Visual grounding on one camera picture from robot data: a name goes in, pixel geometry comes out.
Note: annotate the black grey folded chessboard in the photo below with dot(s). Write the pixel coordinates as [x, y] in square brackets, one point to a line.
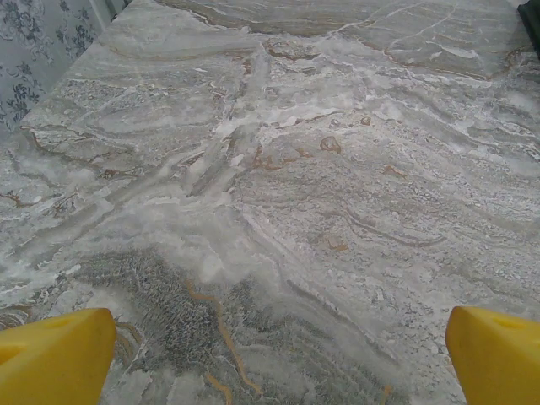
[532, 17]

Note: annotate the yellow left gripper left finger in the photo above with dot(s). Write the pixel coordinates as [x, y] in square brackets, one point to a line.
[55, 358]

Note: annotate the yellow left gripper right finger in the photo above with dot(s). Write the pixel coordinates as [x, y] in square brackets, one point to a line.
[498, 363]

